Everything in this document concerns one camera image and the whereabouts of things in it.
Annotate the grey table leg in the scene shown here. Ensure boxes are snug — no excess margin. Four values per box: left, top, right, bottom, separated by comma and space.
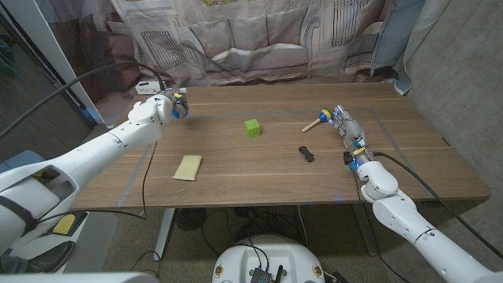
353, 202, 379, 256

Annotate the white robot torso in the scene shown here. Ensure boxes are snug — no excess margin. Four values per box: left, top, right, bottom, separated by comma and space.
211, 234, 326, 283

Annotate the yellow and black foot pedal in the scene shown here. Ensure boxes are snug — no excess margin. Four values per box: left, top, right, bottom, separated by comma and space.
37, 211, 88, 237

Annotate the black torso module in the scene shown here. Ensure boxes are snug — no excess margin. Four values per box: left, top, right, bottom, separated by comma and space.
249, 265, 284, 283

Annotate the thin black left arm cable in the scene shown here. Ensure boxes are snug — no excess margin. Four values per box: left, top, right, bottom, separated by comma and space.
35, 141, 158, 223

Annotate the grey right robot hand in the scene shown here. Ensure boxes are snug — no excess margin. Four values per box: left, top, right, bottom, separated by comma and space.
332, 104, 370, 153

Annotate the black toy car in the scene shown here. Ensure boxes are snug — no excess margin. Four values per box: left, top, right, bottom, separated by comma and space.
298, 145, 315, 163

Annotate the white partition frame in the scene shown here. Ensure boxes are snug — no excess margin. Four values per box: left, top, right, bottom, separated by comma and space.
0, 0, 107, 127

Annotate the white table leg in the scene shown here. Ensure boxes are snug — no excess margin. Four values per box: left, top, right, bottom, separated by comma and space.
152, 208, 176, 263

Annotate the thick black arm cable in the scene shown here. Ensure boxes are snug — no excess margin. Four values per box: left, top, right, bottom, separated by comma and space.
0, 62, 166, 141
373, 151, 503, 261

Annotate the white power strip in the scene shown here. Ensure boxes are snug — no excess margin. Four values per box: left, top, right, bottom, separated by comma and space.
134, 80, 166, 96

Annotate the printed sofa backdrop cloth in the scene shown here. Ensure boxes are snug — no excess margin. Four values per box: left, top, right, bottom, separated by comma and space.
37, 0, 428, 127

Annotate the green block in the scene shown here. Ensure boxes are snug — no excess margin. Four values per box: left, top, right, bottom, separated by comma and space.
244, 118, 262, 139

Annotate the teal green garment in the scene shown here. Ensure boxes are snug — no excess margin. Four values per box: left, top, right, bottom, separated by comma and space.
0, 37, 19, 79

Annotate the wooden maraca with coloured head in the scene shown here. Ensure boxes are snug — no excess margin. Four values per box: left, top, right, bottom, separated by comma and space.
301, 107, 335, 134

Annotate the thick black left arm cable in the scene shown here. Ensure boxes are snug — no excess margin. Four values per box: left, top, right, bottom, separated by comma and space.
0, 62, 166, 141

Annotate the black shoe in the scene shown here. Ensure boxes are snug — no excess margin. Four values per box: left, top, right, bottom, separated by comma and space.
25, 240, 76, 274

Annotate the black round fan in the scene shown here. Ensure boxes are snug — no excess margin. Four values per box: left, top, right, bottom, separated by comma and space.
175, 207, 207, 232

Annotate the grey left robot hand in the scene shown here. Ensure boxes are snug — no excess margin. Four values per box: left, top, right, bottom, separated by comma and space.
163, 88, 189, 120

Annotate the yellow sticky note pad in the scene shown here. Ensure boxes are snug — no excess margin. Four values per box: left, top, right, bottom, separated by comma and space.
172, 154, 203, 182

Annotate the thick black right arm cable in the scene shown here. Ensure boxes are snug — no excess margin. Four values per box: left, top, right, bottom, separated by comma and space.
373, 151, 503, 261

